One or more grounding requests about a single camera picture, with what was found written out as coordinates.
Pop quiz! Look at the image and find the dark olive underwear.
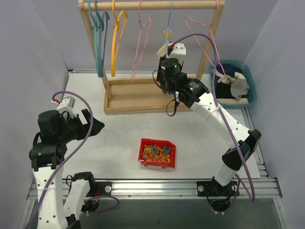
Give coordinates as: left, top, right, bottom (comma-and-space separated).
156, 43, 169, 60

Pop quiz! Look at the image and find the light blue wire hanger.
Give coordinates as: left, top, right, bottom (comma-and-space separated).
165, 0, 173, 44

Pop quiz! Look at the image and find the grey underwear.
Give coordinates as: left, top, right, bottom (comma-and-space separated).
217, 72, 250, 100

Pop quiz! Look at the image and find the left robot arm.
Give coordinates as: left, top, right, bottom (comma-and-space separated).
29, 109, 104, 229

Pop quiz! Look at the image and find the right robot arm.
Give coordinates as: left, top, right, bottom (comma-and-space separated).
157, 58, 262, 195

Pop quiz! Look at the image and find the wooden hanger rack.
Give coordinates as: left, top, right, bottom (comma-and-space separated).
78, 0, 225, 115

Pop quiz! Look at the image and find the blue-grey plastic hanger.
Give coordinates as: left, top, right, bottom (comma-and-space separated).
94, 0, 110, 62

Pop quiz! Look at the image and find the teal plastic hanger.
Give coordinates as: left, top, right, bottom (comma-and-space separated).
88, 1, 104, 78

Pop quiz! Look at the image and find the orange plastic hanger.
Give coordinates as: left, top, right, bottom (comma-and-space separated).
111, 0, 129, 77

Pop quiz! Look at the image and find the black underwear in basin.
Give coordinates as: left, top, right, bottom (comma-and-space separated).
215, 82, 235, 99

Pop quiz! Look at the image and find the red plastic bin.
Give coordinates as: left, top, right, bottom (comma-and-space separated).
138, 138, 176, 168

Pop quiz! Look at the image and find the pile of coloured clips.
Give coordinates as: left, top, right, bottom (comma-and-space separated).
140, 145, 172, 163

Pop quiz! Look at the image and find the upper yellow clip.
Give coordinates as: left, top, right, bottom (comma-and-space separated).
164, 31, 171, 40

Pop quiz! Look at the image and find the teal plastic basin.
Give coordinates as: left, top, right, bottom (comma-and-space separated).
209, 60, 257, 108

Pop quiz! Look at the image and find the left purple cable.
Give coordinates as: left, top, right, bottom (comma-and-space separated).
23, 91, 120, 229

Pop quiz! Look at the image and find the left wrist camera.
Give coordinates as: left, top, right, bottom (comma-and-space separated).
52, 96, 77, 118

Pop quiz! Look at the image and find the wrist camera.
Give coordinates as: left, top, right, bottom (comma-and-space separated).
168, 43, 186, 65
52, 96, 77, 118

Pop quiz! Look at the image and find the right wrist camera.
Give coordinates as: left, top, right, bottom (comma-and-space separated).
168, 43, 186, 65

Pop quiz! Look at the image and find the aluminium rail base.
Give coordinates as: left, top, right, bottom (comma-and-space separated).
26, 177, 283, 200

